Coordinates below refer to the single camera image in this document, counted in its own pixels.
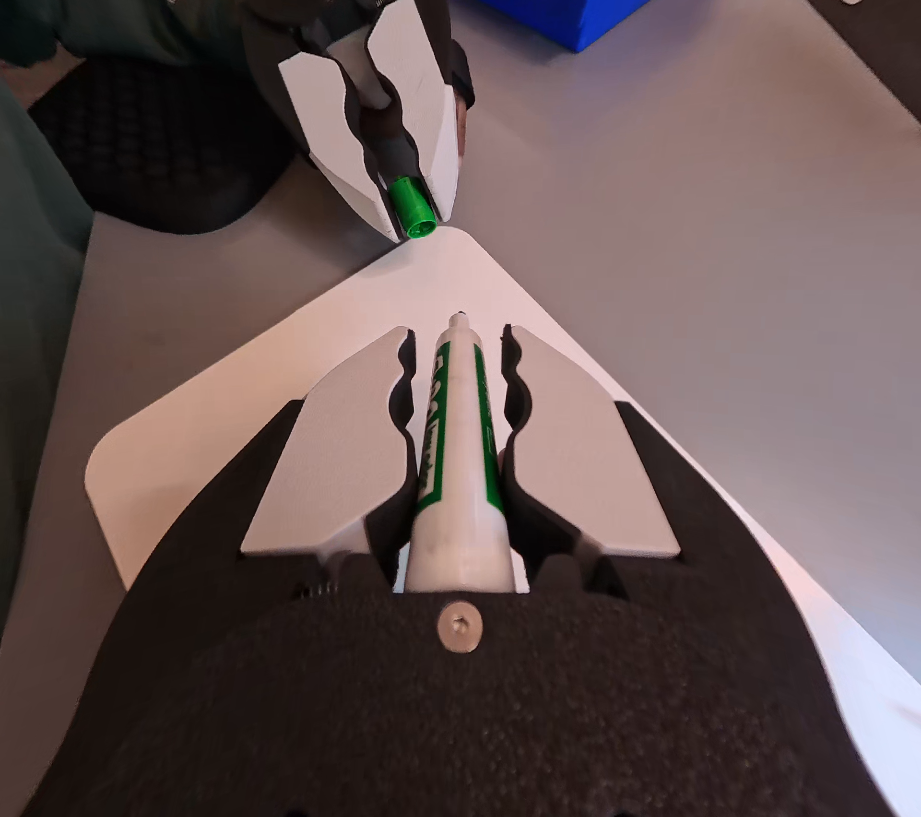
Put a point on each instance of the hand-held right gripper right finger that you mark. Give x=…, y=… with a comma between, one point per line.
x=583, y=464

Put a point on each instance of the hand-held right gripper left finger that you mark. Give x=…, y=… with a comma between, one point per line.
x=338, y=464

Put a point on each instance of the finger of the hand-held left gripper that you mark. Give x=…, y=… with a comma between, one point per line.
x=324, y=119
x=424, y=90

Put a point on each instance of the person's green sweatshirt torso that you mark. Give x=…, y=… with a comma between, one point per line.
x=36, y=327

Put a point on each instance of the person's left hand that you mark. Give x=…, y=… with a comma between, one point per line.
x=462, y=126

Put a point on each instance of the green dry erase marker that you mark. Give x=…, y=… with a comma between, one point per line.
x=460, y=471

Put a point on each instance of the green marker cap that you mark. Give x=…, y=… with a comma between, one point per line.
x=411, y=209

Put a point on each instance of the white whiteboard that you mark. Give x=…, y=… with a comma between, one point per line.
x=180, y=443

